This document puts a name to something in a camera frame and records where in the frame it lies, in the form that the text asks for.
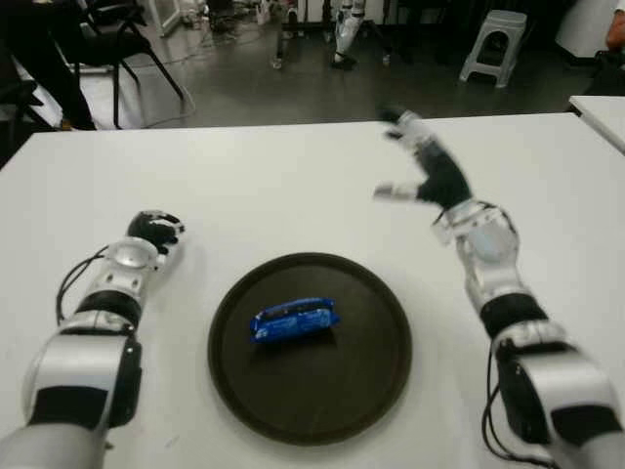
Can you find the blue Oreo cookie package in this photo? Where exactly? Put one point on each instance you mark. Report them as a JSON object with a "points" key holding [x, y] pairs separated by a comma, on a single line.
{"points": [[293, 320]]}

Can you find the grey plastic stool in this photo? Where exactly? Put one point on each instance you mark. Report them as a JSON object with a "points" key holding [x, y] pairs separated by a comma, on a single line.
{"points": [[493, 46]]}

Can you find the black wheeled metal frame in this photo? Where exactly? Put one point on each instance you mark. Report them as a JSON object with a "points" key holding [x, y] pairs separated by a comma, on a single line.
{"points": [[279, 41]]}

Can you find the white paper bag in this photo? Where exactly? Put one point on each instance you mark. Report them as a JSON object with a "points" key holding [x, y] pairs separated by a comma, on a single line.
{"points": [[264, 12]]}

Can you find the left silver black robot arm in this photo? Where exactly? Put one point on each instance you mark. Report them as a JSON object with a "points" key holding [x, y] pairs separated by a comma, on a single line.
{"points": [[83, 361]]}

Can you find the black office chair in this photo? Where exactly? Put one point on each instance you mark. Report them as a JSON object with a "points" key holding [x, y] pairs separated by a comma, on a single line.
{"points": [[610, 71]]}

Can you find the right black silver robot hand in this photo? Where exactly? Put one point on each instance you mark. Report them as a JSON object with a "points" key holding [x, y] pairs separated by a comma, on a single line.
{"points": [[442, 178]]}

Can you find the white humanoid robot leg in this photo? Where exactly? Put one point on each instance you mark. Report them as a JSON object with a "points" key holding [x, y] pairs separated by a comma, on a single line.
{"points": [[344, 34]]}

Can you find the white framed panel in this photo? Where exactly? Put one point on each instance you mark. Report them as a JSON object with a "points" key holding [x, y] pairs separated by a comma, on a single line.
{"points": [[168, 17]]}

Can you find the white side table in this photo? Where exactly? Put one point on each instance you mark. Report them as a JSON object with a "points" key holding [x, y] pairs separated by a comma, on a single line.
{"points": [[603, 115]]}

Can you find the round dark brown tray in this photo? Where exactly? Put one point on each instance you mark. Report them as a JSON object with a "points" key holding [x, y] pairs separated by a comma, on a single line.
{"points": [[310, 349]]}

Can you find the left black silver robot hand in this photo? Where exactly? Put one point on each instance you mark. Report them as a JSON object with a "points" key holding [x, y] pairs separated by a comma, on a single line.
{"points": [[154, 229]]}

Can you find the right silver black robot arm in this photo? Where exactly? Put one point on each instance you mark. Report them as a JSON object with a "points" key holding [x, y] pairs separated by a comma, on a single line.
{"points": [[517, 317]]}

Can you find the black metal chair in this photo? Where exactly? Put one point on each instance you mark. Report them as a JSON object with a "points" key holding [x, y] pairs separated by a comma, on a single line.
{"points": [[122, 44]]}

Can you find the seated person in white shirt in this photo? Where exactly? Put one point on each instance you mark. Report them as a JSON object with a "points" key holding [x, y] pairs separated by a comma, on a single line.
{"points": [[616, 29]]}

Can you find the standing person in black trousers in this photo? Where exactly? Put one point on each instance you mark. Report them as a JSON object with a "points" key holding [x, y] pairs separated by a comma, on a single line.
{"points": [[63, 73]]}

